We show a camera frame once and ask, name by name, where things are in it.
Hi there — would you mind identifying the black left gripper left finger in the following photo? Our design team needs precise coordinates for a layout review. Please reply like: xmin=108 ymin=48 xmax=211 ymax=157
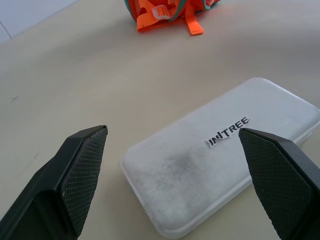
xmin=0 ymin=124 xmax=109 ymax=240

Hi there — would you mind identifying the white rectangular case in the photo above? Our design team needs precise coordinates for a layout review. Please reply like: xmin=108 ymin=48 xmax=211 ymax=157
xmin=120 ymin=77 xmax=320 ymax=239

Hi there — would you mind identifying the orange strapped bag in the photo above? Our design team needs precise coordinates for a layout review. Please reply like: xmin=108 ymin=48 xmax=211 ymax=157
xmin=123 ymin=0 xmax=221 ymax=37

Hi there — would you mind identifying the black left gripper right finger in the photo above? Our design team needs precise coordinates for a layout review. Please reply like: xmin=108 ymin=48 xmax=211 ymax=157
xmin=238 ymin=127 xmax=320 ymax=240

